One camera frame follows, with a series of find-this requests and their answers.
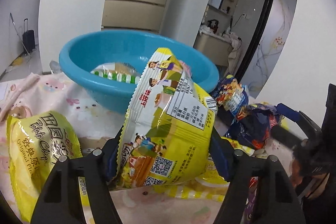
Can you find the dark blue snack bag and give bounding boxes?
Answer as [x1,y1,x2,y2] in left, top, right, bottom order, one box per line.
[210,75,283,149]

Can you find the yellow potato chips bag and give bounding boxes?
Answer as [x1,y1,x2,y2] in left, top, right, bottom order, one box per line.
[6,111,82,222]

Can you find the yellow snack bag with cartoons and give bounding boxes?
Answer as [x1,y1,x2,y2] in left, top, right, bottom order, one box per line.
[115,48,218,189]

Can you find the clear yellow chips bag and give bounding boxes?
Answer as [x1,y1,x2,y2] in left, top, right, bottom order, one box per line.
[91,63,141,84]

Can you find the purple drink carton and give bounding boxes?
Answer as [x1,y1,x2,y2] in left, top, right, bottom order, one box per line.
[240,187,257,224]

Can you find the red chocolate pie packet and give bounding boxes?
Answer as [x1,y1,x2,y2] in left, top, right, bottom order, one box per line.
[249,176,258,190]

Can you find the person's right hand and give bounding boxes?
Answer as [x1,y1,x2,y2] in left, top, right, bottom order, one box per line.
[290,160,330,200]

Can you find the pink towel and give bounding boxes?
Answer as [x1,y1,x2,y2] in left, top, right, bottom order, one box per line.
[228,38,242,72]

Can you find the pink cartoon tablecloth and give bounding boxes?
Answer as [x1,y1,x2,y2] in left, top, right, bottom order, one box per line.
[0,72,295,224]

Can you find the dark framed door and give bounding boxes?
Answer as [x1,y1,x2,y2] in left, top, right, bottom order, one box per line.
[235,0,299,83]

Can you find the beige vanity cabinet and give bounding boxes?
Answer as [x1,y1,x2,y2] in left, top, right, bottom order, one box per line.
[194,32,233,67]

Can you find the black suitcase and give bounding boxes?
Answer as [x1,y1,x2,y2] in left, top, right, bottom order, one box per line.
[22,18,35,54]

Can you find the blue plastic basin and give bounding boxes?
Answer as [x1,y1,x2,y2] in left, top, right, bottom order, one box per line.
[59,30,219,115]

